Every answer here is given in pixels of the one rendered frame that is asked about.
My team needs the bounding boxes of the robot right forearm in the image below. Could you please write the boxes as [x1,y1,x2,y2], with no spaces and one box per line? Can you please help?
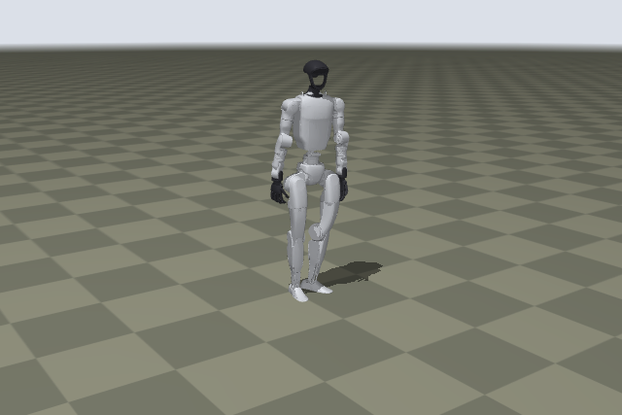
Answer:
[271,135,288,179]

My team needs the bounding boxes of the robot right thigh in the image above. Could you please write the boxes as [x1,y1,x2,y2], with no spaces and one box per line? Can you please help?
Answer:
[283,171,308,243]

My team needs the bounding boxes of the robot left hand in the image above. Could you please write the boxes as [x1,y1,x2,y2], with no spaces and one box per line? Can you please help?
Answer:
[338,167,348,201]

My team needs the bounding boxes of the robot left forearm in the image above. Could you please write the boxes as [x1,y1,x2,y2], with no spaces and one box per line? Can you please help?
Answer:
[335,141,349,175]

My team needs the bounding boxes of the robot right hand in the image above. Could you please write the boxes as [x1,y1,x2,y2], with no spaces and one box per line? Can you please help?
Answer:
[271,171,289,204]

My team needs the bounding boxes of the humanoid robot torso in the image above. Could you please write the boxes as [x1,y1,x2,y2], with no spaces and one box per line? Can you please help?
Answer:
[293,91,334,186]

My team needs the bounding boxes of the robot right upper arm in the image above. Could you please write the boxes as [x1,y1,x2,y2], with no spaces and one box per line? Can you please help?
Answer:
[279,98,301,148]

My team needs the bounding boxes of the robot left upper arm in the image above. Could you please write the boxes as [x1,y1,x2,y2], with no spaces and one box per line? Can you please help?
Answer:
[332,97,349,145]

